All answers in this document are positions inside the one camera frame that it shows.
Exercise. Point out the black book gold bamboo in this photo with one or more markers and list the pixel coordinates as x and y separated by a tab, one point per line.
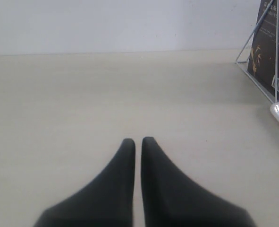
262	56

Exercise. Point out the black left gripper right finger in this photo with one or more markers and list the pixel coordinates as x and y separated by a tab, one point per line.
172	199

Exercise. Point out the white wire book rack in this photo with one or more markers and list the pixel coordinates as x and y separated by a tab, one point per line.
263	9

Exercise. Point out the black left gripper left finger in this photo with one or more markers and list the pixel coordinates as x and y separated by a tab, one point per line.
107	201

